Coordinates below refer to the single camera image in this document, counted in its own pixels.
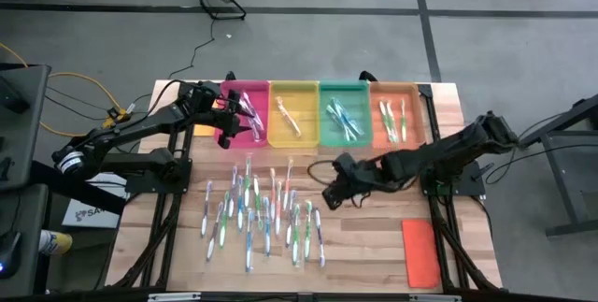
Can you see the orange plastic bin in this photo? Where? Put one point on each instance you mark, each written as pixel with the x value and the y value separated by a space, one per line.
pixel 416 105

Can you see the teal plastic bin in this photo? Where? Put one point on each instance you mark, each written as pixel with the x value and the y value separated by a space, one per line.
pixel 360 96

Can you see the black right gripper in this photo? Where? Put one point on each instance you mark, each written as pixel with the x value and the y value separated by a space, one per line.
pixel 360 171

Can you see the orange toothbrush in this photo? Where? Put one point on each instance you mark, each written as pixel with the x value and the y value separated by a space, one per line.
pixel 273 192
pixel 279 211
pixel 289 117
pixel 288 182

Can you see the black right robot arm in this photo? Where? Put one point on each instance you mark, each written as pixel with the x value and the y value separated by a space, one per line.
pixel 448 148

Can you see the black table-level camera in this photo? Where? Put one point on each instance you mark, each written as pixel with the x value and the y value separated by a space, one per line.
pixel 304 297

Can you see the green toothbrush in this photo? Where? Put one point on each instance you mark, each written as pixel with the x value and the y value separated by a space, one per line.
pixel 385 122
pixel 308 229
pixel 224 220
pixel 402 114
pixel 247 180
pixel 296 236
pixel 258 202
pixel 392 122

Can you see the black computer mouse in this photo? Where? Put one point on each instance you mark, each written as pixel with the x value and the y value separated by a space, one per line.
pixel 9 253

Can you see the pink plastic bin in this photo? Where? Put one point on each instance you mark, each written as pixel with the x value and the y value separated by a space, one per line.
pixel 254 88

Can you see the white cardboard box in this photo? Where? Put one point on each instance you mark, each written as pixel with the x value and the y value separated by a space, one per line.
pixel 93 218

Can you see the yellow plastic bin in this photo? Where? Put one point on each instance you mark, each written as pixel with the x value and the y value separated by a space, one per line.
pixel 303 105

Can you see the dark grey desk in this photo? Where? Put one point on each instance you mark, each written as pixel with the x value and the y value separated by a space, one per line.
pixel 25 269
pixel 28 143

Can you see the silver bracket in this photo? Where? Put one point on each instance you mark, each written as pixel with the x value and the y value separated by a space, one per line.
pixel 434 298
pixel 173 297

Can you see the black aluminium rig frame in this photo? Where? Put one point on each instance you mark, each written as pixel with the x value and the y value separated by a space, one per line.
pixel 189 145
pixel 429 105

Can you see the black diagonal desk leg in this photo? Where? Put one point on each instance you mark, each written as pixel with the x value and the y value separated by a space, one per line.
pixel 70 187

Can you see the black rig frame bar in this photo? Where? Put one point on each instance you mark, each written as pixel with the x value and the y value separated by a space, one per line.
pixel 257 299

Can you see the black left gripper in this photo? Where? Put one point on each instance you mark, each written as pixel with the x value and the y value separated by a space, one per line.
pixel 226 119

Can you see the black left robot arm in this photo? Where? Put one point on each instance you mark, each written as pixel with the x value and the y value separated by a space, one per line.
pixel 131 126

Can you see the yellow flat lid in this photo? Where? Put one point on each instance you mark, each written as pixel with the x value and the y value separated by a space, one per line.
pixel 203 130

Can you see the black desk frame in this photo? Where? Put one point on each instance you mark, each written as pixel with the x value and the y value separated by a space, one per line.
pixel 561 190

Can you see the white and yellow can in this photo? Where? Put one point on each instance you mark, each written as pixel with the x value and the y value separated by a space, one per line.
pixel 56 242

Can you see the orange flat lid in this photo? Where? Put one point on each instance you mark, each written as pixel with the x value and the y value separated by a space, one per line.
pixel 420 255

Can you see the purple toothbrush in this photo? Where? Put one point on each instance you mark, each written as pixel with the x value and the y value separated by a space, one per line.
pixel 258 122
pixel 215 231
pixel 256 134
pixel 232 191
pixel 206 209
pixel 291 219
pixel 319 237

